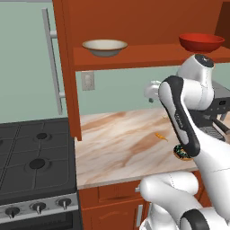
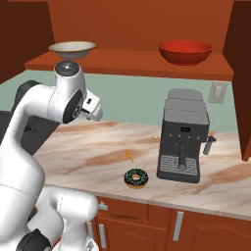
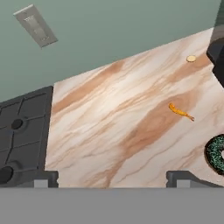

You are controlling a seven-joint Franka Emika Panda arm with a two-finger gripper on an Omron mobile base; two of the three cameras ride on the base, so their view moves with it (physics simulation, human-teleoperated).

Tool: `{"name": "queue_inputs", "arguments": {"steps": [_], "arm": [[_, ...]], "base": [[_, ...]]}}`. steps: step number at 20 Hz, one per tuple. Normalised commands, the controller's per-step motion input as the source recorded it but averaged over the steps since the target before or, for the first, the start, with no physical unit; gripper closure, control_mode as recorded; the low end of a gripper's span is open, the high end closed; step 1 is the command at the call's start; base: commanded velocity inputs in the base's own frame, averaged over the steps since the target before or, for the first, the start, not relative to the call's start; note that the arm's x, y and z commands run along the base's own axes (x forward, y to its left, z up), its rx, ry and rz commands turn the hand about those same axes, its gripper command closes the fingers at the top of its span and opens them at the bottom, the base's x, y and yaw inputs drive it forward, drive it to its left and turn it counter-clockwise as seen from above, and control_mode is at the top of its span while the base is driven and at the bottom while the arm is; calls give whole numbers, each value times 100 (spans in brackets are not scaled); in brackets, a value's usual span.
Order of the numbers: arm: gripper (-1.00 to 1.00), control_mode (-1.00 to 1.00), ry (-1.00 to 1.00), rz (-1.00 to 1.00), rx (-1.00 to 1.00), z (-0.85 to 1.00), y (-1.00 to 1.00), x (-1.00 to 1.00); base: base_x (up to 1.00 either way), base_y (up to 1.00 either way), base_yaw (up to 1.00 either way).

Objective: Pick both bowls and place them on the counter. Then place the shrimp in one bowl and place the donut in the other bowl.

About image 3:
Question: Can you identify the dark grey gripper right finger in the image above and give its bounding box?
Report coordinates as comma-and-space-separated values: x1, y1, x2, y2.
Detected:
165, 170, 224, 189

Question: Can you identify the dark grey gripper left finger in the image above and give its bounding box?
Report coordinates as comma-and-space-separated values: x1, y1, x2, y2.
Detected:
17, 171, 60, 189

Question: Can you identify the dark green sprinkled donut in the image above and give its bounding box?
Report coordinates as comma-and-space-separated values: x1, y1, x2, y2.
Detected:
204, 134, 224, 177

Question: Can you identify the orange shrimp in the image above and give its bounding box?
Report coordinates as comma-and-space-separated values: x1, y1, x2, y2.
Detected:
168, 102, 196, 123

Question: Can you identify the black gas hob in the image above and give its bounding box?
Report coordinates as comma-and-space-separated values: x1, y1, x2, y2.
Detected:
0, 85, 54, 187

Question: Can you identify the small tan round disc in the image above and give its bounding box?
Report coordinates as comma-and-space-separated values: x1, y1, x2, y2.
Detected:
185, 54, 197, 63

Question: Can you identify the black appliance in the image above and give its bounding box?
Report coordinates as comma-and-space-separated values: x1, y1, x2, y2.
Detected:
206, 0, 224, 88

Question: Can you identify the grey wall socket plate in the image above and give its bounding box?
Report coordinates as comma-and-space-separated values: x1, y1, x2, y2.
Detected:
12, 3, 59, 49

